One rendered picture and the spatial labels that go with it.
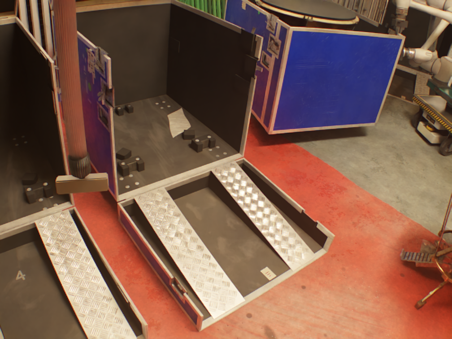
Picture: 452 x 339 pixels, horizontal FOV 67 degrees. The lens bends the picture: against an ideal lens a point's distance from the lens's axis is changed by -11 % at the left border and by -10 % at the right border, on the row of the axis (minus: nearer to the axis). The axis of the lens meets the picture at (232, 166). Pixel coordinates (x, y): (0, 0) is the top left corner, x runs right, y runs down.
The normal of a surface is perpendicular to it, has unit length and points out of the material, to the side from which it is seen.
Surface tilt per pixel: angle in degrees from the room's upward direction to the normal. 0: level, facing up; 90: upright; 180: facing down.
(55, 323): 2
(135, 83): 90
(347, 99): 90
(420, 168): 0
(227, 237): 2
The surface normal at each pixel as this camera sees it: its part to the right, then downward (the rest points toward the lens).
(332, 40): 0.35, 0.58
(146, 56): 0.61, 0.52
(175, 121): 0.11, -0.80
